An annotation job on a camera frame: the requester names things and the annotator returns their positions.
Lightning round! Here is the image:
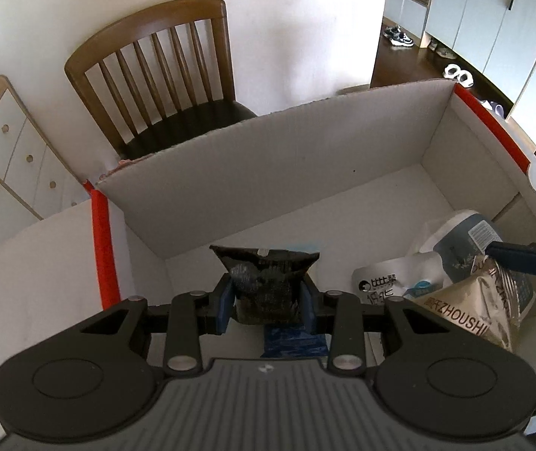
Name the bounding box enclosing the blue and white snack packet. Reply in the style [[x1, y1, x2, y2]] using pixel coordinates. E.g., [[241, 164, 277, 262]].
[[262, 242, 331, 360]]

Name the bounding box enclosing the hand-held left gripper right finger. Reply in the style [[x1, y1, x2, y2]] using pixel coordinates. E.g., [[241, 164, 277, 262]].
[[298, 279, 457, 372]]

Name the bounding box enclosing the tissue packet with white label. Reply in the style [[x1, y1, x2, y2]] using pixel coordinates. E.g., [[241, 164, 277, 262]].
[[409, 209, 536, 315]]

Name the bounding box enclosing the white packet with black logo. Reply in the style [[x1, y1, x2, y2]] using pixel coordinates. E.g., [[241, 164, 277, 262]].
[[351, 263, 440, 308]]

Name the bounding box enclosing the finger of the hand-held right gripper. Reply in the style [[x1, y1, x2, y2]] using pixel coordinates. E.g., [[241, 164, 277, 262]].
[[486, 231, 536, 279]]

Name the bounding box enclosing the white sideboard with wooden top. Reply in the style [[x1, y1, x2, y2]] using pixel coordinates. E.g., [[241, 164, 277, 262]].
[[0, 74, 91, 221]]

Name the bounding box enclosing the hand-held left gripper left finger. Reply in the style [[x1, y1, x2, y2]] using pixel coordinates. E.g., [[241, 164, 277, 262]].
[[77, 275, 236, 372]]

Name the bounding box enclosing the silver and brown snack packet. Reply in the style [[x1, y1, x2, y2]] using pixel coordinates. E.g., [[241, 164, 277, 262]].
[[411, 256, 525, 353]]

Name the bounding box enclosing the red cardboard box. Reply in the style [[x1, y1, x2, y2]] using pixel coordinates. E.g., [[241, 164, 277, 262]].
[[82, 77, 536, 386]]

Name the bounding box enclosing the black snack packet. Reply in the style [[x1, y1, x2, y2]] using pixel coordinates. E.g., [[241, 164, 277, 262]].
[[209, 244, 320, 325]]

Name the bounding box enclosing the pale blue wall cabinet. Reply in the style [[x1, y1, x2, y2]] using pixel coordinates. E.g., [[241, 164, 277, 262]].
[[385, 0, 536, 118]]

